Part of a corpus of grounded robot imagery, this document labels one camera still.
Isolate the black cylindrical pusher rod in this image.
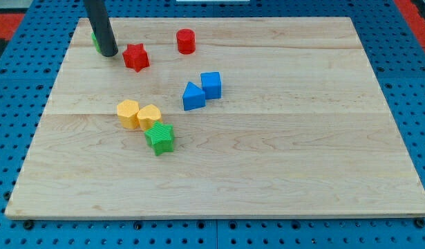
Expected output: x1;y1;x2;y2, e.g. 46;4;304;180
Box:
83;0;118;57

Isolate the red star block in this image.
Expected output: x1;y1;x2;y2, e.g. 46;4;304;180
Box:
122;44;150;73

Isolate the blue cube block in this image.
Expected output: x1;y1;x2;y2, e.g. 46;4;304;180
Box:
200;72;222;100

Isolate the green star block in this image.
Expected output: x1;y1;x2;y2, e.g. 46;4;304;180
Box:
144;121;175;156

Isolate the green block behind rod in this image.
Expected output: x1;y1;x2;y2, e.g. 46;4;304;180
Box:
91;33;102;54

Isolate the red cylinder block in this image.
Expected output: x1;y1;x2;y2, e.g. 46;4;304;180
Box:
176;28;196;55

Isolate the yellow hexagon block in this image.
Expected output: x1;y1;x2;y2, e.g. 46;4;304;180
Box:
117;100;140;129

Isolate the yellow heart block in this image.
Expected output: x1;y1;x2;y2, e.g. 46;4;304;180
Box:
137;104;162;131

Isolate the blue triangle block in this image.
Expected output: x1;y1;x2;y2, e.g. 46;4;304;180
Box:
182;82;206;111

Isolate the wooden board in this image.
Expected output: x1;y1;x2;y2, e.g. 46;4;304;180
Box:
6;17;425;220

